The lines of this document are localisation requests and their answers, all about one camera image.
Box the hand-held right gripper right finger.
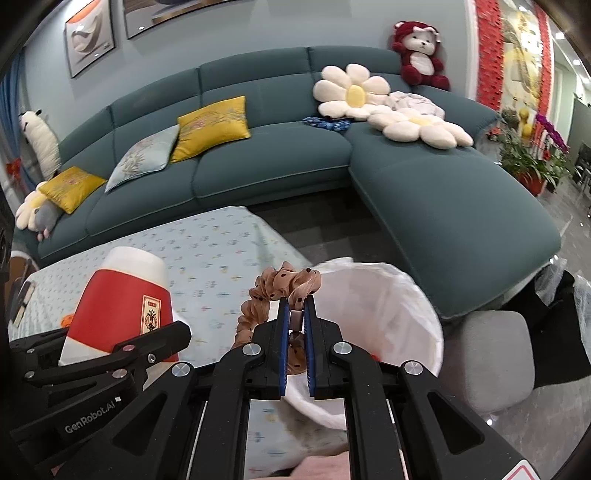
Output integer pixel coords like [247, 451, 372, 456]
[305, 295, 541, 480]

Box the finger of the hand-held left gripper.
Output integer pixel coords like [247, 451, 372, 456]
[25, 320, 193, 408]
[8, 329, 70, 371]

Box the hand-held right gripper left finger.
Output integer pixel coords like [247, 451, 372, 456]
[60, 298, 291, 480]

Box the brown dotted hair scrunchie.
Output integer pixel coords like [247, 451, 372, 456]
[235, 262, 321, 376]

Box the bin with white bag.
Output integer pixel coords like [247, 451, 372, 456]
[281, 258, 445, 431]

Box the pale printed tablecloth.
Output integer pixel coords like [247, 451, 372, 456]
[9, 205, 352, 480]

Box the person's pink trouser leg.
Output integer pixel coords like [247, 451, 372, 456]
[291, 455, 352, 480]

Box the grey plush toy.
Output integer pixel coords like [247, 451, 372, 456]
[36, 203, 61, 241]

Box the white flower pillow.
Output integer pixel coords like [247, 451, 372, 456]
[15, 189, 49, 230]
[368, 107, 474, 151]
[313, 64, 392, 121]

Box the yellow embroidered cushion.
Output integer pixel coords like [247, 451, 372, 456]
[170, 96, 251, 163]
[38, 166, 107, 214]

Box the grey upholstered stool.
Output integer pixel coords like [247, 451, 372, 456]
[438, 310, 536, 414]

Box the teal sectional sofa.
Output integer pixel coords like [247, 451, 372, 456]
[13, 45, 561, 319]

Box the light blue embroidered cushion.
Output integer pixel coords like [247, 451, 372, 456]
[105, 124, 180, 193]

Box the long white plush toy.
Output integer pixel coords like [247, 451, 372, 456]
[18, 110, 63, 181]

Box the dark blue beaded item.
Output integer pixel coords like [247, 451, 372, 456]
[302, 115, 354, 132]

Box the blue curtain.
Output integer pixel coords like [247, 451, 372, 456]
[0, 51, 42, 185]

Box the black bag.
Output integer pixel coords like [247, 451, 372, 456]
[501, 270, 591, 388]

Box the clear bubble wrap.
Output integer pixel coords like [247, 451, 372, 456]
[538, 261, 591, 305]

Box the crumpled white cloth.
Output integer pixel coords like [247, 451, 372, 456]
[369, 91, 446, 118]

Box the green potted plant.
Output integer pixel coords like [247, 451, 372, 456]
[499, 134, 573, 197]

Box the red bear plush toy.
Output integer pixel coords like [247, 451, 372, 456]
[392, 21, 451, 92]

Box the purple orchid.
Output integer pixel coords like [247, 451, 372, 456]
[536, 113, 571, 155]

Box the black dining chair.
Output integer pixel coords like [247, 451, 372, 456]
[573, 143, 591, 195]

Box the framed abstract wall picture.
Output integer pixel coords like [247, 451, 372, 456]
[64, 0, 116, 78]
[122, 0, 215, 40]

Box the red paper wall decoration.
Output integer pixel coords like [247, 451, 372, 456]
[475, 0, 555, 112]

